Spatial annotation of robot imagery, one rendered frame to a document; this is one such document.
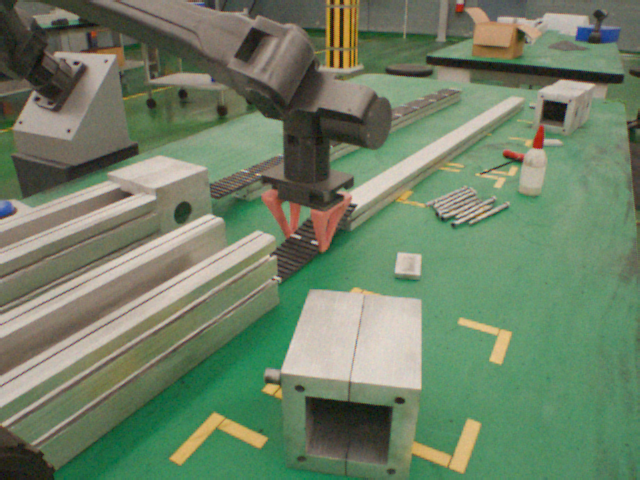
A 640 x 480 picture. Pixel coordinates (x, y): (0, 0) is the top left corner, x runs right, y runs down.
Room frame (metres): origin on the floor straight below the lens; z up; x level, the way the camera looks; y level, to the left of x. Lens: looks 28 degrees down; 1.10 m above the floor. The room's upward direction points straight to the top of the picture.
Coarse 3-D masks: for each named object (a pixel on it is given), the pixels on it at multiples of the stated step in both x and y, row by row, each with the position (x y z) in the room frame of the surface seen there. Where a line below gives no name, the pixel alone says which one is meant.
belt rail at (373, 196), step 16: (496, 112) 1.24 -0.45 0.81; (512, 112) 1.33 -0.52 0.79; (464, 128) 1.08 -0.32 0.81; (480, 128) 1.09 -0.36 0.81; (432, 144) 0.96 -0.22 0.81; (448, 144) 0.96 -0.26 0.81; (464, 144) 1.02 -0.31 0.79; (416, 160) 0.86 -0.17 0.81; (432, 160) 0.87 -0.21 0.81; (448, 160) 0.94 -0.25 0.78; (384, 176) 0.77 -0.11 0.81; (400, 176) 0.77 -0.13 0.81; (416, 176) 0.83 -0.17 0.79; (352, 192) 0.70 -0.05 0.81; (368, 192) 0.70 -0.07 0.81; (384, 192) 0.71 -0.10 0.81; (400, 192) 0.76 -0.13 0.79; (368, 208) 0.68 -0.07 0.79; (352, 224) 0.64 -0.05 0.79
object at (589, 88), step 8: (560, 80) 1.36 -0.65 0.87; (568, 88) 1.26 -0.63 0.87; (576, 88) 1.25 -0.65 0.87; (584, 88) 1.25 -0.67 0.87; (592, 88) 1.28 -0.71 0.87; (584, 96) 1.23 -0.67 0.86; (592, 96) 1.31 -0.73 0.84; (584, 104) 1.23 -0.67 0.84; (584, 112) 1.24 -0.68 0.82; (584, 120) 1.26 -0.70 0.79
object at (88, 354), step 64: (128, 256) 0.41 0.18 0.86; (192, 256) 0.45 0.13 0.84; (256, 256) 0.43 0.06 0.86; (0, 320) 0.31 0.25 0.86; (64, 320) 0.33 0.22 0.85; (128, 320) 0.31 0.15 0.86; (192, 320) 0.35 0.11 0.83; (256, 320) 0.42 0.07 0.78; (0, 384) 0.24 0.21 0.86; (64, 384) 0.26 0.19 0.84; (128, 384) 0.29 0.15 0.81; (64, 448) 0.24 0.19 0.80
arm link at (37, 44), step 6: (36, 36) 0.95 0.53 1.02; (30, 42) 0.94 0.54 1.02; (36, 42) 0.95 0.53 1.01; (42, 42) 0.96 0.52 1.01; (24, 48) 0.93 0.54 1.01; (30, 48) 0.94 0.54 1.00; (36, 48) 0.95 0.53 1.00; (42, 48) 0.96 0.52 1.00; (24, 54) 0.93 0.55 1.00; (30, 54) 0.94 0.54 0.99; (36, 54) 0.96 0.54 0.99; (24, 60) 0.93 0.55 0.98; (30, 60) 0.94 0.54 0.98; (36, 60) 0.98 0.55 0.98; (30, 66) 0.94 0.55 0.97
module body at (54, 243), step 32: (96, 192) 0.57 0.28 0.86; (0, 224) 0.48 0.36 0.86; (32, 224) 0.50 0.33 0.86; (64, 224) 0.48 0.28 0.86; (96, 224) 0.49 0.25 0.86; (128, 224) 0.53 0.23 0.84; (0, 256) 0.41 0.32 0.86; (32, 256) 0.43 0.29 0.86; (64, 256) 0.45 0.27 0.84; (96, 256) 0.48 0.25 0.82; (0, 288) 0.39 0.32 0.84; (32, 288) 0.42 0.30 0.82
